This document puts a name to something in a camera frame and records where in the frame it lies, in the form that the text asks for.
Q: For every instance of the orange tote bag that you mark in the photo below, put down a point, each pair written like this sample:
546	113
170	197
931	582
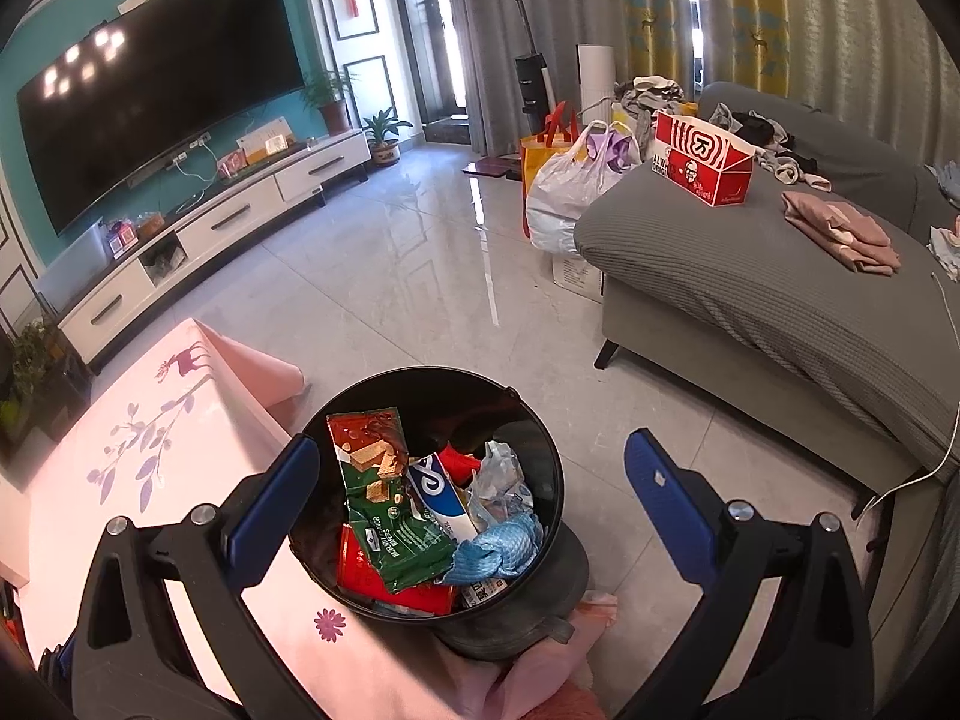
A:
534	157

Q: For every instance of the grey white clothes pile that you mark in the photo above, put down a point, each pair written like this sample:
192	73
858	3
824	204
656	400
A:
652	94

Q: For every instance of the white cylinder appliance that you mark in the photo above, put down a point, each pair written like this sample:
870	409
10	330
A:
596	79

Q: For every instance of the pink tablecloth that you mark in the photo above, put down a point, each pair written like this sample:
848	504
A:
187	450

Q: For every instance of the red white cardboard box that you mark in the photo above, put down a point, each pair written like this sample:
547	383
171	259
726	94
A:
697	157

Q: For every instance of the tall potted plant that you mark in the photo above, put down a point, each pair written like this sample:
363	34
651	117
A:
330	97

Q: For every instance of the blue cloth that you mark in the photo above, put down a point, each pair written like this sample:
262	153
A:
487	551

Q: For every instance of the red snack wrapper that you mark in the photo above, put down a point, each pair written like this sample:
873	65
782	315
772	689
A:
356	562

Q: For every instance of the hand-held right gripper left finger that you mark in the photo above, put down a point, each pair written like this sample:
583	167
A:
270	510

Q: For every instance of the white blue medicine box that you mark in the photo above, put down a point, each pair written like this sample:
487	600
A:
439	499

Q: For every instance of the white yellow desk calendar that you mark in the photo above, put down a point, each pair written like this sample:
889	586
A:
262	139

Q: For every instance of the low potted plant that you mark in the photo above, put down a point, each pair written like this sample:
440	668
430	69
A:
385	135

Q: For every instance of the green wafer wrapper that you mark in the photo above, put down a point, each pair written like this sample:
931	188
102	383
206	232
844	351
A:
390	540

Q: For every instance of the grey sofa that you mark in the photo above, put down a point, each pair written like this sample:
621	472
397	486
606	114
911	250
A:
735	255

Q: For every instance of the pink fleece clothing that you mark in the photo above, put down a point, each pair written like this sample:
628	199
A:
525	682

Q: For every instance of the grey curtain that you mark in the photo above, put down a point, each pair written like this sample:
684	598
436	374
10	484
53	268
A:
862	37
480	15

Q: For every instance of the upright vacuum cleaner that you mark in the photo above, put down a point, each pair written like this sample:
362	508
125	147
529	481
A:
529	82

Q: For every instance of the black television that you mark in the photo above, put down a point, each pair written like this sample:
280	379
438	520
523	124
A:
150	90

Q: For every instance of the dark red floor mat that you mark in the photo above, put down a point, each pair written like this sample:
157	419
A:
491	169

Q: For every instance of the black trash bin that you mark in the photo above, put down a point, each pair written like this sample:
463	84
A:
420	397

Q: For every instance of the bushy potted plant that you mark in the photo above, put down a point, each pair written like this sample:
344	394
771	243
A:
34	375

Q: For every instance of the large white plastic bag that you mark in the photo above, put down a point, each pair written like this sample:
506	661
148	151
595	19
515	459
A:
562	195

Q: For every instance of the pink folded clothes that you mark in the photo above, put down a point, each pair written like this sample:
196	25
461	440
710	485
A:
840	229

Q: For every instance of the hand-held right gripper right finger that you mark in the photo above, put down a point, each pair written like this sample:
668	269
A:
667	502

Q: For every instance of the white television cabinet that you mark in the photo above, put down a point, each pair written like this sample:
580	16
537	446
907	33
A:
225	217

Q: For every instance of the clear plastic storage box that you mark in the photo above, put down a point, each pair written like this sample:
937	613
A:
71	262

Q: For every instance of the light blue clothes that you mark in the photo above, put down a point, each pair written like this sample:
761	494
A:
946	247

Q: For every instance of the yellow printed curtain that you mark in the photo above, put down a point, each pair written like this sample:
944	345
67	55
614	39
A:
742	0

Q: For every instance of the clear plastic wrapper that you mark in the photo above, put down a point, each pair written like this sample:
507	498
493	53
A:
499	487

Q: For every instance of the black white clothes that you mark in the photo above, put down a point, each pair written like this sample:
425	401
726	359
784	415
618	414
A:
757	127

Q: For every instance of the red blue small display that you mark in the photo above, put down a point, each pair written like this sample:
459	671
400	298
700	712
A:
121	238

